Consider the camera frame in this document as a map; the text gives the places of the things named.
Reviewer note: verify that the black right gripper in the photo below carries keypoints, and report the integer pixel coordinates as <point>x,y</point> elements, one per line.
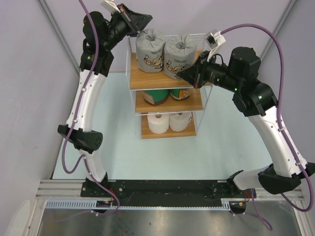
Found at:
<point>200,72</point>

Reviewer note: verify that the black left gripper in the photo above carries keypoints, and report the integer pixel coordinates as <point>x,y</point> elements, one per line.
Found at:
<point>129,20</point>

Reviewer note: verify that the grey paper roll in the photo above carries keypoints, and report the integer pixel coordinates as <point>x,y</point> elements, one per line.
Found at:
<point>149,50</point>
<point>179,52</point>

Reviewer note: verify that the green paper roll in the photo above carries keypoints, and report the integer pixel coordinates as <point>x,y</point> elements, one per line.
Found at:
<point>180,93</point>
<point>156,97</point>

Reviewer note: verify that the white wire three-tier shelf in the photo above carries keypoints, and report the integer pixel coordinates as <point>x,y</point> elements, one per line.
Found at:
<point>138,81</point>

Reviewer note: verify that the plain white paper roll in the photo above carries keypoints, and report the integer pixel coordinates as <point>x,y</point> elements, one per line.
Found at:
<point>158,123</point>

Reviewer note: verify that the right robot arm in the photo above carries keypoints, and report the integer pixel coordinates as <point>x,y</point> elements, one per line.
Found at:
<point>256,101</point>

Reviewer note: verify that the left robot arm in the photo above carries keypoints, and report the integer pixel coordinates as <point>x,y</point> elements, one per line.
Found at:
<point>101,36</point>

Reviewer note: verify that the white object bottom left corner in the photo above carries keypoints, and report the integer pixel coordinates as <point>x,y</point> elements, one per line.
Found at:
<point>19,221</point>

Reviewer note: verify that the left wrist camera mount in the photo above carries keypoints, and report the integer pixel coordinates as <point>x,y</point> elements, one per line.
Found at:
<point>110,6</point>

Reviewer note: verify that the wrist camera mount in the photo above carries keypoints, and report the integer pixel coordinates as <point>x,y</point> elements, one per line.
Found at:
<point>215,40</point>
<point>110,6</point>

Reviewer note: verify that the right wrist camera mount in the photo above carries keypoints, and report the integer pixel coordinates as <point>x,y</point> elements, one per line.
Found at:
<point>215,40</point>

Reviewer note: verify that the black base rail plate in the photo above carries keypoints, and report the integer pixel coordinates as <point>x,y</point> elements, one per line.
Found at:
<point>170,193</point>

